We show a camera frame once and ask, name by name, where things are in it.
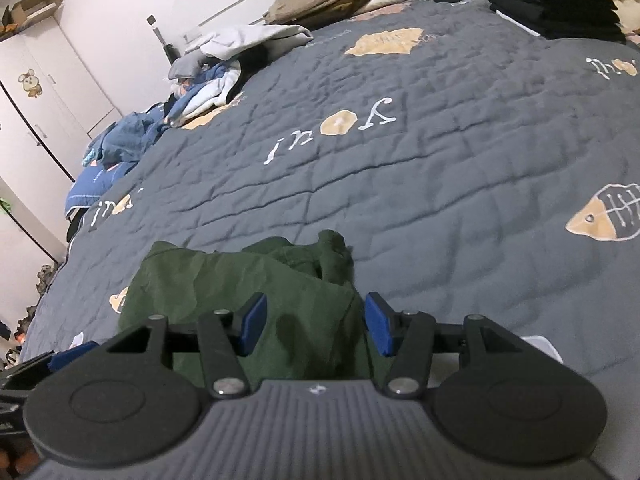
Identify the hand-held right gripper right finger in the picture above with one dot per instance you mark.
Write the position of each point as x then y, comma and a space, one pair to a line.
382, 322

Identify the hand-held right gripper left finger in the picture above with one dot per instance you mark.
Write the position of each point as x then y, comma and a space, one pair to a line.
252, 322

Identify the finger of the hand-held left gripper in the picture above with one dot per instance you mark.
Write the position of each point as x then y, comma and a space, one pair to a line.
75, 355

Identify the dark green shirt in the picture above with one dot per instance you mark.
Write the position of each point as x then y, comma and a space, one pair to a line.
225, 280

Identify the pile of blue and white clothes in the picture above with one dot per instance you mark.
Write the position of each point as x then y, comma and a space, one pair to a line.
115, 145

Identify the stack of black folded clothes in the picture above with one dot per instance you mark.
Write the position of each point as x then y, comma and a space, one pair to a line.
555, 5

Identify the grey printed quilt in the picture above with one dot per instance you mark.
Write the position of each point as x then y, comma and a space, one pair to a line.
400, 160

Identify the blue white crumpled bedding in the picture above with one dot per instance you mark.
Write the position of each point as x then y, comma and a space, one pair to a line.
210, 92

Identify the white wardrobe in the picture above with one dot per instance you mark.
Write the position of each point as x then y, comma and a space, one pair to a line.
45, 110

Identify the mouse sticker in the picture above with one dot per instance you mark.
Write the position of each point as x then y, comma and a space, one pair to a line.
30, 82

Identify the light grey crumpled garment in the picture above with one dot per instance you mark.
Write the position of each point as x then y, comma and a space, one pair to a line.
250, 40

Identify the open cardboard box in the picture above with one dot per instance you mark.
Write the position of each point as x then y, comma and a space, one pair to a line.
35, 7

